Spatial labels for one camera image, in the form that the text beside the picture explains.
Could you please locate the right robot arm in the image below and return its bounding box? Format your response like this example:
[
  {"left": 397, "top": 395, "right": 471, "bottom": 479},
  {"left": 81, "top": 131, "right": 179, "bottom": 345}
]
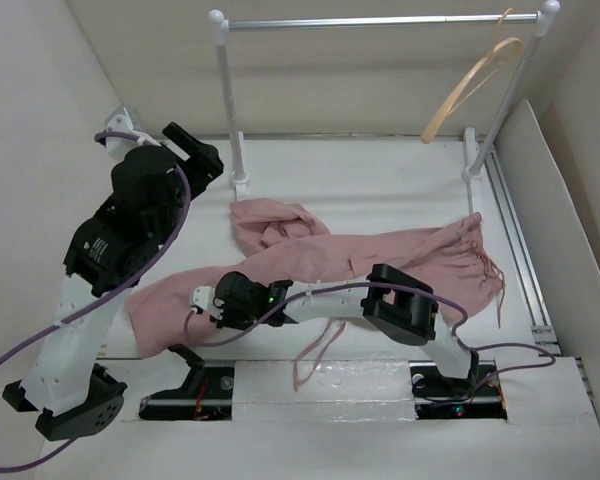
[{"left": 190, "top": 264, "right": 479, "bottom": 395}]

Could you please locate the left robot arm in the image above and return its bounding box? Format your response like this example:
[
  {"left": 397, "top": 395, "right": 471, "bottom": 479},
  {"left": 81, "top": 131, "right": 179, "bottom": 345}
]
[{"left": 3, "top": 123, "right": 224, "bottom": 441}]

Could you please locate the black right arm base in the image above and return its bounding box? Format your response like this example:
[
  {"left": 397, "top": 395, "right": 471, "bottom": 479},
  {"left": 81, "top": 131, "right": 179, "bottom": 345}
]
[{"left": 409, "top": 361, "right": 507, "bottom": 420}]

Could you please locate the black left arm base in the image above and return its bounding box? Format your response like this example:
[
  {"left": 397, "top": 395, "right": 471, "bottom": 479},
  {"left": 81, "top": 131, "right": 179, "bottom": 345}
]
[{"left": 138, "top": 344, "right": 235, "bottom": 422}]

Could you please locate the beige wooden hanger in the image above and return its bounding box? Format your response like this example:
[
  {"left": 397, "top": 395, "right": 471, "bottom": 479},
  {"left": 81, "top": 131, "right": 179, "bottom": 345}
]
[{"left": 419, "top": 8, "right": 524, "bottom": 144}]

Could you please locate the white clothes rack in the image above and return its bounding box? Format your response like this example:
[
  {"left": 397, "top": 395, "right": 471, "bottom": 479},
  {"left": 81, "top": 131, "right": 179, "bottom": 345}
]
[{"left": 203, "top": 1, "right": 561, "bottom": 213}]

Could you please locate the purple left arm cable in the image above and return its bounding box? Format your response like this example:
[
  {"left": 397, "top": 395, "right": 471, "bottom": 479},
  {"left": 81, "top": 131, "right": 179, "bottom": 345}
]
[{"left": 0, "top": 130, "right": 190, "bottom": 473}]

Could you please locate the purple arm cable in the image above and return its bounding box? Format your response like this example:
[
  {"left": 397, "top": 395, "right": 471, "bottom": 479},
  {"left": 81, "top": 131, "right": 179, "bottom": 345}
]
[
  {"left": 183, "top": 282, "right": 561, "bottom": 381},
  {"left": 0, "top": 130, "right": 190, "bottom": 473}
]

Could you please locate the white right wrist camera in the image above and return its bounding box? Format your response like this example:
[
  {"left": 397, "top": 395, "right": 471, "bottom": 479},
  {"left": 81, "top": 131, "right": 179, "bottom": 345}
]
[{"left": 189, "top": 286, "right": 217, "bottom": 315}]

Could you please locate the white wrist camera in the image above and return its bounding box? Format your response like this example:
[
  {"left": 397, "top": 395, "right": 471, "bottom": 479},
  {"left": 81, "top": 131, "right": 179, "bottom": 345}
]
[
  {"left": 105, "top": 105, "right": 142, "bottom": 132},
  {"left": 189, "top": 286, "right": 217, "bottom": 315}
]

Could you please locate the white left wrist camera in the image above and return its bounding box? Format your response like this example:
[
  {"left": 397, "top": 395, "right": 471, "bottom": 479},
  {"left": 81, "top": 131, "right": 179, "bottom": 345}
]
[{"left": 105, "top": 105, "right": 142, "bottom": 132}]

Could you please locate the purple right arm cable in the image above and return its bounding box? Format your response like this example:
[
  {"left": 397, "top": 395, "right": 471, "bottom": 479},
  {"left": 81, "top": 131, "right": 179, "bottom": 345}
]
[{"left": 183, "top": 282, "right": 561, "bottom": 381}]

